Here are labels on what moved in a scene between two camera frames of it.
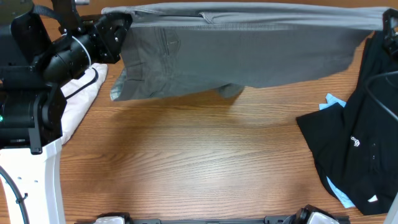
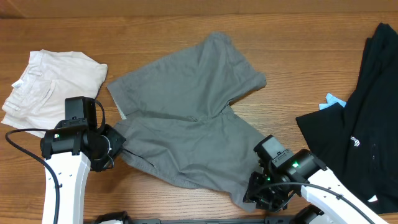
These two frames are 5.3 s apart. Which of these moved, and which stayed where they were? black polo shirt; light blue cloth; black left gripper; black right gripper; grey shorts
Moved: black right gripper; grey shorts; black left gripper
Stayed: light blue cloth; black polo shirt
